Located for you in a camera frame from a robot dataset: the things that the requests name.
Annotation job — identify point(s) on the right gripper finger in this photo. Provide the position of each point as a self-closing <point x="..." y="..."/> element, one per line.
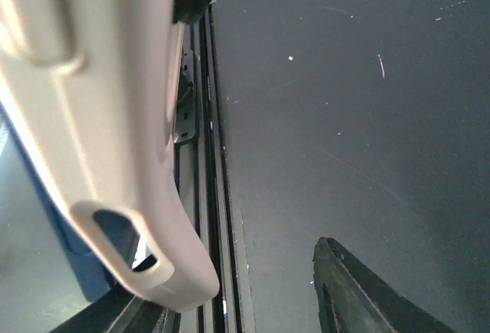
<point x="352" y="298"/>

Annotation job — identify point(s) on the beige phone case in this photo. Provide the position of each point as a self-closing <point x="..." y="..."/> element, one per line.
<point x="90" y="87"/>

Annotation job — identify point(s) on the black aluminium front rail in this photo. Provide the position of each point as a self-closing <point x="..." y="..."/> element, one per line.
<point x="203" y="183"/>

